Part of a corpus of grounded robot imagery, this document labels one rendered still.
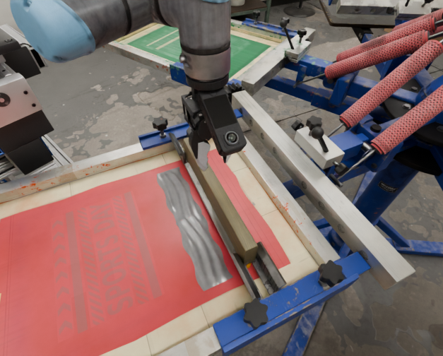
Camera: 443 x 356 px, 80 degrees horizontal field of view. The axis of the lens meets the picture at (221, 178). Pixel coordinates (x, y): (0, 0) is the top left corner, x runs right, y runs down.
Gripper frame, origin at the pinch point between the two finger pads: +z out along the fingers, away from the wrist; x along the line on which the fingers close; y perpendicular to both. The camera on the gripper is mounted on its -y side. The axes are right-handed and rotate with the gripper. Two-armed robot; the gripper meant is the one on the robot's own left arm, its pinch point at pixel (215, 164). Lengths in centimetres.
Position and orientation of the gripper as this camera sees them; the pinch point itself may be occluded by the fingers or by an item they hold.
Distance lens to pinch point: 56.8
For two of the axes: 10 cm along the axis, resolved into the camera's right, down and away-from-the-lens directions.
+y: -4.4, -6.8, 5.9
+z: 0.1, 6.5, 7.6
